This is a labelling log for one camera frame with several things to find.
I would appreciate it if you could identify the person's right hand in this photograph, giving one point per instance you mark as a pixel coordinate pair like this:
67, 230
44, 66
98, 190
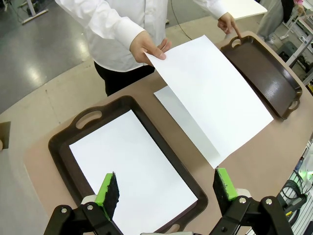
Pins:
141, 46

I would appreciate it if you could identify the person's right forearm white sleeve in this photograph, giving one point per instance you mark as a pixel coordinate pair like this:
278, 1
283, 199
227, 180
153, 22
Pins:
105, 22

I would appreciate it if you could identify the white A4 paper sheet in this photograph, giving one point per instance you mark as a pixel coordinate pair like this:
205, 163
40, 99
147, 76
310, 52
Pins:
207, 98
185, 120
137, 171

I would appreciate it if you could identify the large white table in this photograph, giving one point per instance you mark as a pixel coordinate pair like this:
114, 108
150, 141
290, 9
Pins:
249, 8

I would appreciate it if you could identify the person's black trousers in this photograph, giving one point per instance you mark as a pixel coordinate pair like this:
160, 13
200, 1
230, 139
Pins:
122, 80

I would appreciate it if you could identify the white slotted robot base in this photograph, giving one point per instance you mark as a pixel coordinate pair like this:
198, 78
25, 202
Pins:
305, 215

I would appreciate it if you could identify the person in brown apron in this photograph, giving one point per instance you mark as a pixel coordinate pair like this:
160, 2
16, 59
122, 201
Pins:
5, 134

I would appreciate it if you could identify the white desk base foot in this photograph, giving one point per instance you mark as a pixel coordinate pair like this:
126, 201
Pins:
34, 16

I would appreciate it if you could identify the person in grey trousers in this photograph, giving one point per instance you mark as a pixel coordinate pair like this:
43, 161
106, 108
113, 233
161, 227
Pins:
270, 17

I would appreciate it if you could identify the brown table mat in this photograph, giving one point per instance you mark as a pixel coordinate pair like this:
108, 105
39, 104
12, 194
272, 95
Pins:
244, 171

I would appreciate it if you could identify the grey plastic stool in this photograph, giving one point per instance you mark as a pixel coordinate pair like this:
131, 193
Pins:
288, 50

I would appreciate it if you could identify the person's left forearm white sleeve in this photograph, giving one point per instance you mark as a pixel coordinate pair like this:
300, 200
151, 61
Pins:
212, 6

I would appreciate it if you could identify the dark brown plastic tray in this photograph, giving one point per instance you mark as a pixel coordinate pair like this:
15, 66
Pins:
266, 76
63, 161

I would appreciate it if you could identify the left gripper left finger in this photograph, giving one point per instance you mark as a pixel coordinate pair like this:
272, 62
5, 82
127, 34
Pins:
110, 195

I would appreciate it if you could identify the person's left hand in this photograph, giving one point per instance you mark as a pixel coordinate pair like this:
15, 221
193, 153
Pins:
228, 22

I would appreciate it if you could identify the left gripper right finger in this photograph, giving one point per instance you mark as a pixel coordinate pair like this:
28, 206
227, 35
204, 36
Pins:
223, 191

